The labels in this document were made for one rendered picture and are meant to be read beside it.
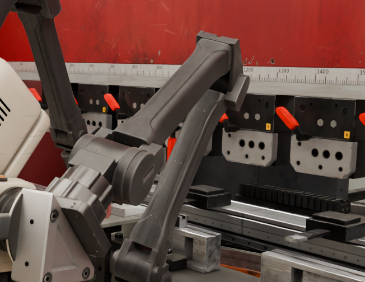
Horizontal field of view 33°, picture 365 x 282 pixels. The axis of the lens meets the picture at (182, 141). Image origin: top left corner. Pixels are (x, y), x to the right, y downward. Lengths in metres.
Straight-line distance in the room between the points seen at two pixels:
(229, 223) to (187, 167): 0.80
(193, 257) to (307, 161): 0.44
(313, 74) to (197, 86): 0.40
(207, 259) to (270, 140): 0.38
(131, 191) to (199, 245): 0.80
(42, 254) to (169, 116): 0.31
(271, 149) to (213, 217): 0.55
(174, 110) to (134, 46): 0.81
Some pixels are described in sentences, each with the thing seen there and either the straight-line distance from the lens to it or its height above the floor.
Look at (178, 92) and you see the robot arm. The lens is 0.99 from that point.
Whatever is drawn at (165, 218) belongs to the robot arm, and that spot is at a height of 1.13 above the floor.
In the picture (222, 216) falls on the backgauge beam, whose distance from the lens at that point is 1.90.
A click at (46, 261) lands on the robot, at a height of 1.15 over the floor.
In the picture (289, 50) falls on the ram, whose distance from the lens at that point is 1.41.
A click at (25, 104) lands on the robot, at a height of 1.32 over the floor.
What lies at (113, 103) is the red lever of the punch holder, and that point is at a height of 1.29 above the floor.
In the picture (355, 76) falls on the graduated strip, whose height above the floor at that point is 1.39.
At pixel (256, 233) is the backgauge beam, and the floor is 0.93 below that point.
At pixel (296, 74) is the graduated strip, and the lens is 1.39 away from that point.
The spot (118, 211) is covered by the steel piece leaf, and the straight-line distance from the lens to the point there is 1.66.
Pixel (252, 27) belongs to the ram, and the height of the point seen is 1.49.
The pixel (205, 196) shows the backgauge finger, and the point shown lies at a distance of 1.87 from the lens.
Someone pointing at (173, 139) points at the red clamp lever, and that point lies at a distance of 1.59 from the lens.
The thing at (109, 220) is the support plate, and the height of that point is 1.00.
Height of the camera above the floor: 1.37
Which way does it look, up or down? 6 degrees down
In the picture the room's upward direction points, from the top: 2 degrees clockwise
